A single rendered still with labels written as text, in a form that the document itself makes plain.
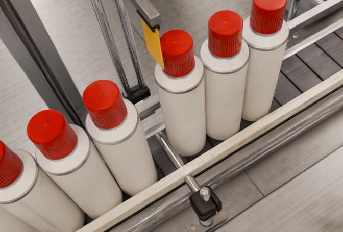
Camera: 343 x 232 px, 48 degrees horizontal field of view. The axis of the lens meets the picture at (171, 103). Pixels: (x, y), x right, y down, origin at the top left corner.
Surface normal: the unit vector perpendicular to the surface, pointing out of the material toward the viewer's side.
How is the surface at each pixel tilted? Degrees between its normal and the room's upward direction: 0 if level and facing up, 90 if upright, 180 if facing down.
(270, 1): 3
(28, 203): 90
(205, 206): 0
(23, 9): 90
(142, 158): 90
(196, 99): 90
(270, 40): 42
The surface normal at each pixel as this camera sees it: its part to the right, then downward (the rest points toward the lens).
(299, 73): -0.09, -0.52
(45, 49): 0.51, 0.70
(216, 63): -0.34, 0.14
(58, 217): 0.76, 0.51
